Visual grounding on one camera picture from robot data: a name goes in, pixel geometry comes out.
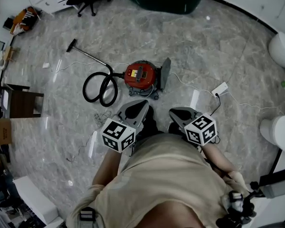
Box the person's torso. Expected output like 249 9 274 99
66 133 250 228

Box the metal vacuum wand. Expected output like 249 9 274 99
66 38 114 76

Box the red vacuum cleaner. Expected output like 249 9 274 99
123 60 162 101

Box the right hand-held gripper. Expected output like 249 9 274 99
169 106 217 147

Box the black strap buckle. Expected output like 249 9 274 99
79 208 95 222

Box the white power strip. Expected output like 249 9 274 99
211 81 229 97

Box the grey dust bag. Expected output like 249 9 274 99
159 57 171 90

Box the white box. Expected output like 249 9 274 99
13 176 59 225

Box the black power cable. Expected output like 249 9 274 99
209 93 222 144

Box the tangled grey cable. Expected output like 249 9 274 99
94 110 114 128

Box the dark wooden side table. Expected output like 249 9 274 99
0 83 45 119

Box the white round bin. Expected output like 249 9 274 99
268 31 285 69

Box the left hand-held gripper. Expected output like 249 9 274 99
101 99 150 153

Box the cardboard box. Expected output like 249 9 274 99
0 118 12 146

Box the person's right forearm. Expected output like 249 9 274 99
201 141 238 175

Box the small wooden stool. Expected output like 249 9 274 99
3 46 21 63

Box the person's right leg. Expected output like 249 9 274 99
168 122 186 140

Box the person's left forearm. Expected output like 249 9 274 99
92 148 123 187

